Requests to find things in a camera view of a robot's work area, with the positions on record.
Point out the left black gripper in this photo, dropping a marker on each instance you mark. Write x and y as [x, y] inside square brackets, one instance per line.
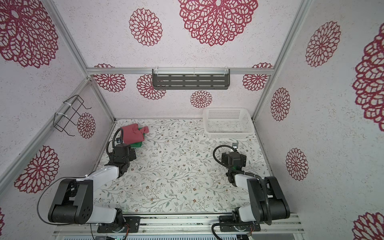
[132, 153]

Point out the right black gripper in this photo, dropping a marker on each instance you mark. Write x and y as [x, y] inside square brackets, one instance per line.
[225, 158]

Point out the pink tank top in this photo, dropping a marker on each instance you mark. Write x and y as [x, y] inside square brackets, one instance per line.
[128, 130]

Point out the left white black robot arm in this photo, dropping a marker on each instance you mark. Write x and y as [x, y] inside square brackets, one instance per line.
[74, 199]

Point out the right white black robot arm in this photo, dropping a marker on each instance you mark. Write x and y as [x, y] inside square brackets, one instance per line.
[267, 200]

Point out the white plastic basket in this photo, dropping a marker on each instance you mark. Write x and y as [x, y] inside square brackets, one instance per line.
[227, 123]

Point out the floral table mat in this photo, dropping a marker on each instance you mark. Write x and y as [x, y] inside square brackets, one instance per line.
[176, 171]

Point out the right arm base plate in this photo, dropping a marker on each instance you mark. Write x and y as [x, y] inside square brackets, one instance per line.
[228, 224]

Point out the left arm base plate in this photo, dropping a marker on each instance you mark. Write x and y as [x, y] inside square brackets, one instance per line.
[127, 224]

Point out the black wire wall rack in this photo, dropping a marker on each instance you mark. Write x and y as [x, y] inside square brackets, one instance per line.
[62, 120]

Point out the aluminium mounting rail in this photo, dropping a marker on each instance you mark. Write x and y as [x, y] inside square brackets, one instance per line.
[181, 225]

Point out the grey slotted wall shelf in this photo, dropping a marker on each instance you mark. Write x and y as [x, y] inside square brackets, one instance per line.
[191, 79]

